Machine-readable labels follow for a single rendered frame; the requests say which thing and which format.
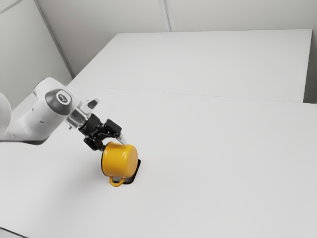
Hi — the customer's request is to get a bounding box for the yellow enamel mug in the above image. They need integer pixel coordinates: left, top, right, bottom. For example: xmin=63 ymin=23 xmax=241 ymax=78
xmin=100 ymin=141 xmax=139 ymax=187

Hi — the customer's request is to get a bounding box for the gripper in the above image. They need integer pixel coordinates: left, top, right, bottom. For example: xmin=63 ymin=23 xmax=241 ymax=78
xmin=78 ymin=114 xmax=126 ymax=152

